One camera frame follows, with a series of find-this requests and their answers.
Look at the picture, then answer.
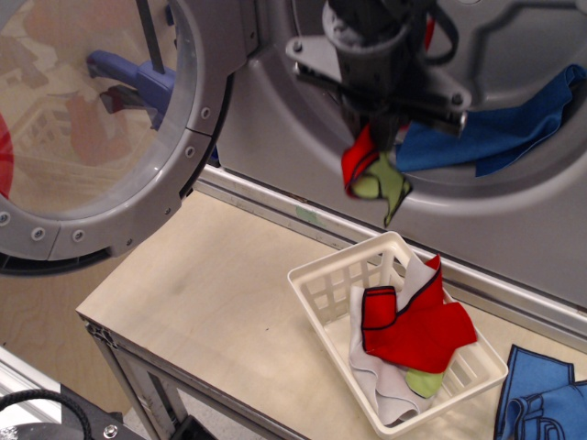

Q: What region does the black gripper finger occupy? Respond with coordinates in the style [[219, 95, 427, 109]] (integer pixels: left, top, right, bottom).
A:
[[350, 112, 411, 151]]

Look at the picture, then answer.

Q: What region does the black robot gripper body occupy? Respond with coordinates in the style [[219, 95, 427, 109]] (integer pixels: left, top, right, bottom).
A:
[[285, 1, 471, 136]]

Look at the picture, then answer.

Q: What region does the red and green toy garment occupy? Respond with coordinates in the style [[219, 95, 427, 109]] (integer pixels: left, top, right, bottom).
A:
[[341, 124, 412, 227]]

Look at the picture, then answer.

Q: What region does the white plastic laundry basket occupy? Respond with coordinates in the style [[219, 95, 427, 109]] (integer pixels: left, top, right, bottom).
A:
[[288, 232, 508, 439]]

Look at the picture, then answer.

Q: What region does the grey toy washing machine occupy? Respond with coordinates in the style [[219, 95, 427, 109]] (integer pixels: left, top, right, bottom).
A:
[[213, 1, 586, 350]]

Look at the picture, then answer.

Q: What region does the blue cloth in drum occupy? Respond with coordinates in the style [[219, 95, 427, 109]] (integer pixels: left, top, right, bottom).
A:
[[396, 64, 586, 177]]

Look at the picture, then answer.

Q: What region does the red and white toy garment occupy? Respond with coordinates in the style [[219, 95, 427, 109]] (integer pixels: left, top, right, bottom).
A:
[[349, 257, 477, 425]]

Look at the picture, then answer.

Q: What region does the round transparent washer door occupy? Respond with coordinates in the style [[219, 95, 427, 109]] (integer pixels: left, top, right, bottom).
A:
[[1, 1, 258, 276]]

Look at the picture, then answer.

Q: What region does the blue toy garment on table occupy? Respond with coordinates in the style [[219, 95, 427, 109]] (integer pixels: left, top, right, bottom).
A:
[[493, 345, 586, 440]]

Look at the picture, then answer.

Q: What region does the black robot base with cable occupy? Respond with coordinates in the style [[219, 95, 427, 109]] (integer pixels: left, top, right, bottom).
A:
[[1, 389, 124, 439]]

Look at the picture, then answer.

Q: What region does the aluminium table frame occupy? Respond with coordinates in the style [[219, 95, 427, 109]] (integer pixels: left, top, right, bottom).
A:
[[0, 164, 587, 440]]

